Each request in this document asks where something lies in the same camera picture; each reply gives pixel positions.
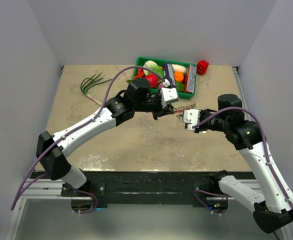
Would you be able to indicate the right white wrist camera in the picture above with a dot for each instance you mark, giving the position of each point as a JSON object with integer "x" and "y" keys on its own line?
{"x": 190, "y": 118}

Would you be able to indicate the green vegetable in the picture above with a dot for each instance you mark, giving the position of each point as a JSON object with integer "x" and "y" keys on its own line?
{"x": 180, "y": 87}

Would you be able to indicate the red bell pepper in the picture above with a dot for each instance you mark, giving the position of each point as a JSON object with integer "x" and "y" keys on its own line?
{"x": 202, "y": 67}

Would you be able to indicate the green plastic bin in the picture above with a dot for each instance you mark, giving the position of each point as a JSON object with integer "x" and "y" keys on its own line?
{"x": 182, "y": 95}

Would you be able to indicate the white green cabbage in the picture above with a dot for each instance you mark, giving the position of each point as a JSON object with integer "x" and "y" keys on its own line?
{"x": 151, "y": 65}

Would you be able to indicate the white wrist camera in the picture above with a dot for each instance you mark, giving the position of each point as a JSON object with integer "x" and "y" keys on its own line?
{"x": 190, "y": 118}
{"x": 169, "y": 94}

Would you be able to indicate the black base frame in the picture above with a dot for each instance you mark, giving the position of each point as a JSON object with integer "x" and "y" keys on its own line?
{"x": 146, "y": 188}

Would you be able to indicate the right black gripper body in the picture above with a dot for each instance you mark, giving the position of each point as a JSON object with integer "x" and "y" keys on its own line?
{"x": 218, "y": 123}

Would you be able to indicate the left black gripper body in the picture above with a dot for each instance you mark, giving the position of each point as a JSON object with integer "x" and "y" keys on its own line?
{"x": 151, "y": 104}

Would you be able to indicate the red chili pepper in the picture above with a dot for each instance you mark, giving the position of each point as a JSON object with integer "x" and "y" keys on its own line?
{"x": 140, "y": 73}

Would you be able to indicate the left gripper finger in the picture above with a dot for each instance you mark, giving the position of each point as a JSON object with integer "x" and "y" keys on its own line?
{"x": 161, "y": 113}
{"x": 168, "y": 109}

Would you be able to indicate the orange fruit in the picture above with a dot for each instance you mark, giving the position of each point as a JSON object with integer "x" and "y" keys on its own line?
{"x": 179, "y": 77}

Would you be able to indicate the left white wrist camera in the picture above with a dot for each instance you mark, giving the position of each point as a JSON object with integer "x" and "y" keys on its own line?
{"x": 169, "y": 94}

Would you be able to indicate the red apple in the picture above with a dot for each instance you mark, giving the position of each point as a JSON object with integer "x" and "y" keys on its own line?
{"x": 153, "y": 80}

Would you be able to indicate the white radish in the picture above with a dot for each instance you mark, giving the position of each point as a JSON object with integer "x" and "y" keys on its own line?
{"x": 179, "y": 68}

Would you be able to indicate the purple sweet potato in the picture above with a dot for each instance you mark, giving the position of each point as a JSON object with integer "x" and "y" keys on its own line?
{"x": 161, "y": 85}

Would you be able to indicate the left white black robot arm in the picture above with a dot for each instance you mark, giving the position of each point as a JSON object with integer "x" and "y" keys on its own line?
{"x": 53, "y": 149}

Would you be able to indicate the green spring onion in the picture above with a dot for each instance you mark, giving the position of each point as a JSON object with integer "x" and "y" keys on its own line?
{"x": 91, "y": 82}

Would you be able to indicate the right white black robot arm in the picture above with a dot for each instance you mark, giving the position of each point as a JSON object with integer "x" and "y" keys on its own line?
{"x": 272, "y": 209}

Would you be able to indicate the purple white box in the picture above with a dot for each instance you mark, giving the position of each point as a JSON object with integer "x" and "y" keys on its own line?
{"x": 169, "y": 74}

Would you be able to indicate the red grey box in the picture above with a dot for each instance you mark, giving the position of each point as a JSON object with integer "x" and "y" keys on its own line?
{"x": 190, "y": 79}

